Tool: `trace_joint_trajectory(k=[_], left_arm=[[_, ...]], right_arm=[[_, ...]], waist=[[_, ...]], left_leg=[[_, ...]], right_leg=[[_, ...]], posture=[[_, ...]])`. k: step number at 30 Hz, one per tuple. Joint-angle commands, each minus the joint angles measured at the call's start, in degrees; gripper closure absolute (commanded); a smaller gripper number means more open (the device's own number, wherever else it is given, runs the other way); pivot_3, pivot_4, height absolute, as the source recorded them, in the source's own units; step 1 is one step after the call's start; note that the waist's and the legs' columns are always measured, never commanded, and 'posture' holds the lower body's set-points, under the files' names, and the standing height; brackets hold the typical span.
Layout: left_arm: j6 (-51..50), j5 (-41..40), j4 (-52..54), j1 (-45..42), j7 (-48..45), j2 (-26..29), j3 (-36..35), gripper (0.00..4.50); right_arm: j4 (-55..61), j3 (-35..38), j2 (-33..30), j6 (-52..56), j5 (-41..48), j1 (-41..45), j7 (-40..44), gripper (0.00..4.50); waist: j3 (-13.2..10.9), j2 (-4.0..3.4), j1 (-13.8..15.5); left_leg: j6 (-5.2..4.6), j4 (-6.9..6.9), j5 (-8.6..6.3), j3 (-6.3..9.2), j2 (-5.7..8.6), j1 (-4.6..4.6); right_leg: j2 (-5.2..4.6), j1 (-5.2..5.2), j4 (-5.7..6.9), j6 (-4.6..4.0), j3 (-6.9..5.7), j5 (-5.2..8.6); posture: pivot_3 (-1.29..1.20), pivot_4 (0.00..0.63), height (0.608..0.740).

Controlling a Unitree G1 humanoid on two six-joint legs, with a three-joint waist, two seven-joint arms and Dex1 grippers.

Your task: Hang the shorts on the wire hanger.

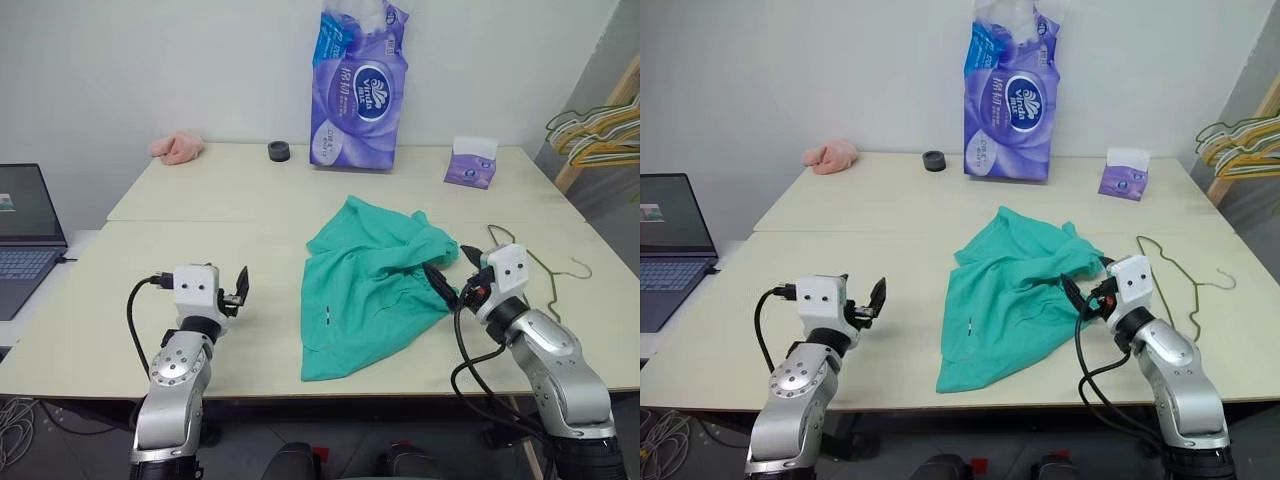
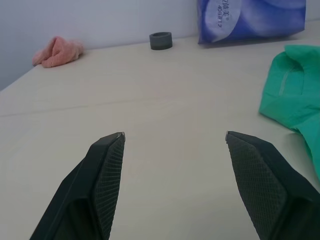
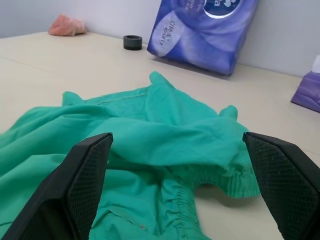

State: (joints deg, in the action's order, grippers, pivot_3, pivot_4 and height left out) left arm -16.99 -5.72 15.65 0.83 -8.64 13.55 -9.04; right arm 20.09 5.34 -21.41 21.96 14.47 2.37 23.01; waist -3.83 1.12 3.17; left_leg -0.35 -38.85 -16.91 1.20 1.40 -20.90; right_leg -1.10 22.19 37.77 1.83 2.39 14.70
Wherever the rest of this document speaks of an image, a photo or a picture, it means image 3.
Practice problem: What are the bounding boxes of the black tape roll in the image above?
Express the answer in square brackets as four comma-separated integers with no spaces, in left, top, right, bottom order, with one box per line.
[123,34,143,50]

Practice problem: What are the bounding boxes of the small purple tissue box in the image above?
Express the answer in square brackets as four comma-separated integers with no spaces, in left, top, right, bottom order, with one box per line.
[290,55,320,113]

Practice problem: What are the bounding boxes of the green shorts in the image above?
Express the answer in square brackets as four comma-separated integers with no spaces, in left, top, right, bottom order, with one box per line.
[0,71,261,240]

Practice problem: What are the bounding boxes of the pink crumpled cloth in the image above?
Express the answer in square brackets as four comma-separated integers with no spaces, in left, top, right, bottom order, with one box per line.
[48,13,87,37]

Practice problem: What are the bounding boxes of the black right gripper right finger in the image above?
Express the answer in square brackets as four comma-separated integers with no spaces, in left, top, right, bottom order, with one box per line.
[242,131,320,240]

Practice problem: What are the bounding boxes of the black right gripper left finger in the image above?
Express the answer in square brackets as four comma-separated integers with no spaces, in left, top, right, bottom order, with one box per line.
[0,132,114,240]

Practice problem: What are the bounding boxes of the large blue tissue pack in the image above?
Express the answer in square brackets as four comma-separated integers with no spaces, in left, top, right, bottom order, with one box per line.
[146,0,261,76]

